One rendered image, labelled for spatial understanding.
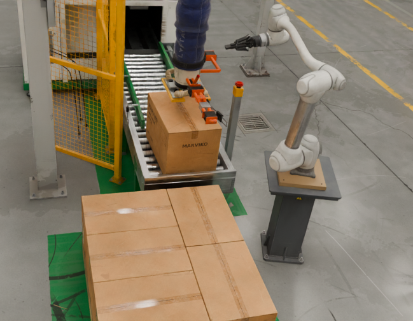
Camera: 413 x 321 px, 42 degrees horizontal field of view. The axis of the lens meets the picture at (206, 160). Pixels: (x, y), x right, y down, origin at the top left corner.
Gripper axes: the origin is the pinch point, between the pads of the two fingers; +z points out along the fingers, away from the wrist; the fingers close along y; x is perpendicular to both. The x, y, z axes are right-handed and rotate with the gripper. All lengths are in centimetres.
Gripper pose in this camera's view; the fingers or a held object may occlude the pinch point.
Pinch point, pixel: (230, 46)
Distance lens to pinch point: 367.2
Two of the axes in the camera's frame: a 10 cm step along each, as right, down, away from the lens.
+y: -0.1, 6.3, 7.7
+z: -9.5, 2.3, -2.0
